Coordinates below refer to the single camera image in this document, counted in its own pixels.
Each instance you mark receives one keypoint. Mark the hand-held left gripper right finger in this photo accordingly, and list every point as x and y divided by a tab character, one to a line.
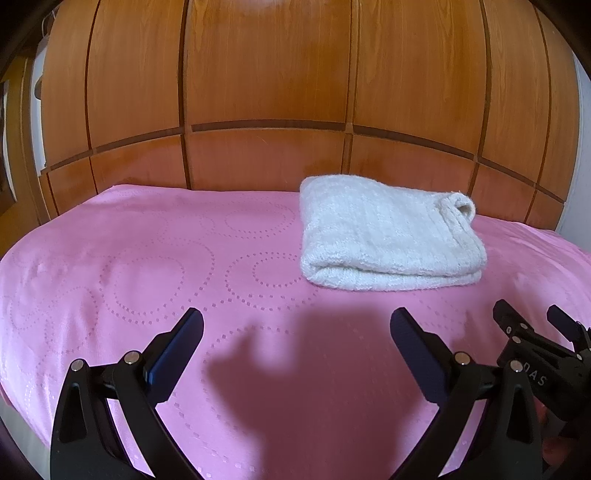
413	344

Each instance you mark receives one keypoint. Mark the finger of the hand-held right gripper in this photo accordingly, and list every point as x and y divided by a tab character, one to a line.
510	321
570	325

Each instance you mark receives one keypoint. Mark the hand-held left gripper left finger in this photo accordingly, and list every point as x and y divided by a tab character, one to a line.
178	341

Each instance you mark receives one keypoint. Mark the white knitted sweater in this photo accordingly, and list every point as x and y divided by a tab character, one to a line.
383	235

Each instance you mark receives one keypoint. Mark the pink dotted bedspread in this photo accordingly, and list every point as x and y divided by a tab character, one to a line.
161	258

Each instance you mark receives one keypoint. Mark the wooden wardrobe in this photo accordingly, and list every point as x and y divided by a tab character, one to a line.
277	78

